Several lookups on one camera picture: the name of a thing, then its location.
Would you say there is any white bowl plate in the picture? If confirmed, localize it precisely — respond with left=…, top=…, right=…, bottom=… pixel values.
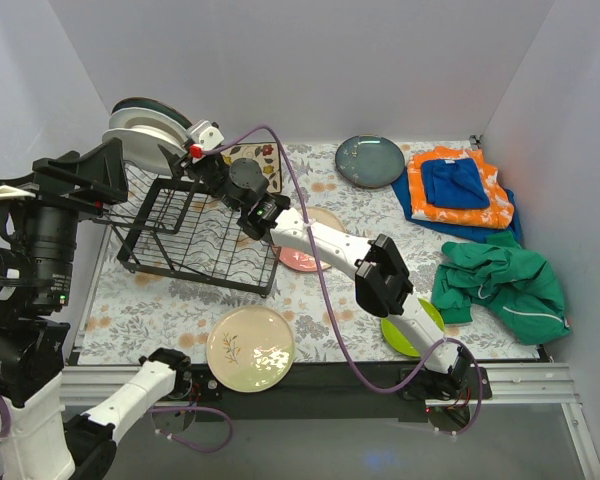
left=102, top=126, right=185, bottom=176
left=109, top=107, right=188, bottom=144

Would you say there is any white bowl plate front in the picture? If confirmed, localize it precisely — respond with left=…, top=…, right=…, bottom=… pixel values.
left=109, top=107, right=188, bottom=144

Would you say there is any black wire dish rack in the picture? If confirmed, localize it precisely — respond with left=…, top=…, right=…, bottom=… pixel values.
left=100, top=164, right=278, bottom=297

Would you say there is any large dark teal plate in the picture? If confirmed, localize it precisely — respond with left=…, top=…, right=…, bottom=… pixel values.
left=112, top=97, right=192, bottom=129

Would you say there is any small teal plate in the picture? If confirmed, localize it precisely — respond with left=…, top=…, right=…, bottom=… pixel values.
left=335, top=135, right=405, bottom=189

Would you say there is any cream green plate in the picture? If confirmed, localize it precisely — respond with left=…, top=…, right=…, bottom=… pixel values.
left=206, top=305, right=295, bottom=393

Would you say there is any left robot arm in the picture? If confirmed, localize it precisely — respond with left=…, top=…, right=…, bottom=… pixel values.
left=0, top=138, right=193, bottom=479

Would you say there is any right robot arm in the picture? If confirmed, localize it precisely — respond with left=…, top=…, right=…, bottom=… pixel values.
left=168, top=154, right=475, bottom=400

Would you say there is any square floral plate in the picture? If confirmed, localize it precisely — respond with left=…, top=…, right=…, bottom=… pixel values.
left=221, top=143, right=282, bottom=193

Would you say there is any pink cream plate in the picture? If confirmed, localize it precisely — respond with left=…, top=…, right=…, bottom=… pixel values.
left=279, top=207, right=346, bottom=272

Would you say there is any dark blue cloth underneath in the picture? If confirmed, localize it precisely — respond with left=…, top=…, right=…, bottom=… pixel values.
left=391, top=169, right=523, bottom=244

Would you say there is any lime green plate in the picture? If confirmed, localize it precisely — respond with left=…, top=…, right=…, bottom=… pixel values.
left=381, top=298, right=445, bottom=358

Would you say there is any blue folded cloth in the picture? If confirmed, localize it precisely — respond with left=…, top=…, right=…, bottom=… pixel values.
left=421, top=158, right=490, bottom=210

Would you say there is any orange floral cloth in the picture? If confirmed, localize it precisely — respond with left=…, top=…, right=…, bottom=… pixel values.
left=407, top=147, right=515, bottom=230

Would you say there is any green jacket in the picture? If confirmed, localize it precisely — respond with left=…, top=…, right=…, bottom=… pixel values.
left=431, top=231, right=571, bottom=345

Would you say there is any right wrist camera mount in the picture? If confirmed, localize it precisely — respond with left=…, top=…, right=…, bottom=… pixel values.
left=186, top=120, right=225, bottom=161

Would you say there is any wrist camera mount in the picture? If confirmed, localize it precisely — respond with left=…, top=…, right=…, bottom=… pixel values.
left=186, top=120, right=225, bottom=161
left=0, top=161, right=36, bottom=201

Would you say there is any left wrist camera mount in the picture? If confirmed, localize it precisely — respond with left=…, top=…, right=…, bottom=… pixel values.
left=0, top=161, right=36, bottom=201

